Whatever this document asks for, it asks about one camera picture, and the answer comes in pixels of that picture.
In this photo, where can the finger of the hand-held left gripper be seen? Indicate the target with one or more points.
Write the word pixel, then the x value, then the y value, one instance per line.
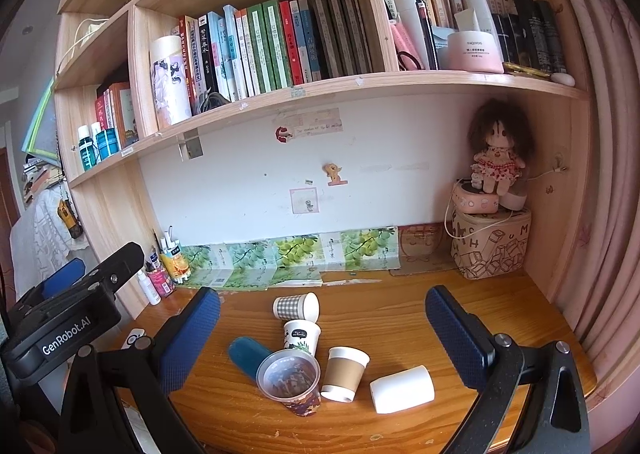
pixel 62 276
pixel 120 259

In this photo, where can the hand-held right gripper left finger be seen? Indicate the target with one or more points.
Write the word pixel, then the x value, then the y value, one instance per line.
pixel 190 339

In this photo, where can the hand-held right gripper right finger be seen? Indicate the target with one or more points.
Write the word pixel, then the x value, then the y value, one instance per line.
pixel 452 334

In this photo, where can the teal blue cup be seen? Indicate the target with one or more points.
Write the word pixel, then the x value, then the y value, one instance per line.
pixel 245 354

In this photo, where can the plain white paper cup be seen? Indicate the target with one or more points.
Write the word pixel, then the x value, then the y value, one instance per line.
pixel 402 390

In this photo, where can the checked paper cup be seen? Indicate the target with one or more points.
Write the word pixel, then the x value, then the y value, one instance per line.
pixel 292 306

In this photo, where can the clear floral plastic cup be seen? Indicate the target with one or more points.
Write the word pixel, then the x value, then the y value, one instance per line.
pixel 290 379

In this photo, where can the white leaf print paper cup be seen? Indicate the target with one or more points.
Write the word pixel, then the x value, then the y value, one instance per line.
pixel 301 336

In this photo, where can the brown sleeve paper cup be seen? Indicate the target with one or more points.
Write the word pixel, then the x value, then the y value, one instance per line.
pixel 342 376

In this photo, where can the white small bottle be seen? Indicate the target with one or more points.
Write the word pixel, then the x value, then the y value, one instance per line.
pixel 149 289

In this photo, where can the pink small bottle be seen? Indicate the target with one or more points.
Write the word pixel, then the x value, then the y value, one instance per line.
pixel 161 281

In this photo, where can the white lace cloth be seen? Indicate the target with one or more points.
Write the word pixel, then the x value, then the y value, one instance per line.
pixel 42 234

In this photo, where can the white remote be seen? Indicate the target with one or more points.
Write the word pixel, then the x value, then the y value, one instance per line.
pixel 133 338

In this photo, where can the orange pen holder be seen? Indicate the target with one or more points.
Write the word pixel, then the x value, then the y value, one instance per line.
pixel 177 264

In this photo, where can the yellow hanging charm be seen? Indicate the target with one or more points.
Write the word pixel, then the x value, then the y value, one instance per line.
pixel 64 211

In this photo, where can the beige printed storage bag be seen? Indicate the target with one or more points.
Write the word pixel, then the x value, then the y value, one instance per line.
pixel 492 246

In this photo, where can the teal tall bottle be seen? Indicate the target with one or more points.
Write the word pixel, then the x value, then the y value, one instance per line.
pixel 86 149

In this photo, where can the teal short jar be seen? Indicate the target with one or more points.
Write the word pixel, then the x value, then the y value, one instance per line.
pixel 107 144

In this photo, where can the green grape folding leaflet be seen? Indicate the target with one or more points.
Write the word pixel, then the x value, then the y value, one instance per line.
pixel 295 251

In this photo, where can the pink round speaker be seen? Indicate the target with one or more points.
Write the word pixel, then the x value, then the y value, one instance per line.
pixel 475 199

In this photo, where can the row of red books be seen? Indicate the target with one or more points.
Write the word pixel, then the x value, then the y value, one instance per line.
pixel 117 111

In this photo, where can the green folder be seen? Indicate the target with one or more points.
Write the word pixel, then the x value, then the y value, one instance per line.
pixel 42 124

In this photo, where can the illustrated white cylinder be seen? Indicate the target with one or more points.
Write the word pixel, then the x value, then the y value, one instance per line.
pixel 170 81

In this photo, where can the brown haired plush doll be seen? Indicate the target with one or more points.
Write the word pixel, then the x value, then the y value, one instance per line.
pixel 500 154

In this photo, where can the taped paper note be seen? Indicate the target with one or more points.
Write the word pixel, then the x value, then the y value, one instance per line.
pixel 317 121

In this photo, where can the pink curtain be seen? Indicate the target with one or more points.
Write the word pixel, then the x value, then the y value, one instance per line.
pixel 605 134

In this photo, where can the wooden bookshelf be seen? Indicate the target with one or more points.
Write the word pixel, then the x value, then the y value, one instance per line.
pixel 320 94

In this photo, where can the row of green and dark books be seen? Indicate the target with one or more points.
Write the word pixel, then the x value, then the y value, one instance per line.
pixel 265 44

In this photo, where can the gold hair clip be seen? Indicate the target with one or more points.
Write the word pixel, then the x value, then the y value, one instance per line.
pixel 525 69

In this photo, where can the small white oval object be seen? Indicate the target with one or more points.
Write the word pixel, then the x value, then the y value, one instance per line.
pixel 562 79

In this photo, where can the pink cream jar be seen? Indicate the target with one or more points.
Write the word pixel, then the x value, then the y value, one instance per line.
pixel 475 54

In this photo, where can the pink packet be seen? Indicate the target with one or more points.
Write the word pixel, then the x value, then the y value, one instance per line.
pixel 405 41

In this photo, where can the row of white and black books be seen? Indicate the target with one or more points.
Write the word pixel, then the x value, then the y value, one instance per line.
pixel 525 34

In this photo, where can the white squeeze tube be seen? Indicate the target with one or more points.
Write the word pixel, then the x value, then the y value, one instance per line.
pixel 475 14

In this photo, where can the tall white bottle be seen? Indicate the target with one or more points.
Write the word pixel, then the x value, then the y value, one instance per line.
pixel 407 9

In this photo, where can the metal shelf bracket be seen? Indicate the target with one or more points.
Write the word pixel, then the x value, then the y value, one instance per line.
pixel 191 145

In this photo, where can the pink square wall sticker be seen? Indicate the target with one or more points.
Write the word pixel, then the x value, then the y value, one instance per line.
pixel 303 199

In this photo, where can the red wall sticker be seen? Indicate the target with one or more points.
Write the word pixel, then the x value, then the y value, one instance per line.
pixel 282 134

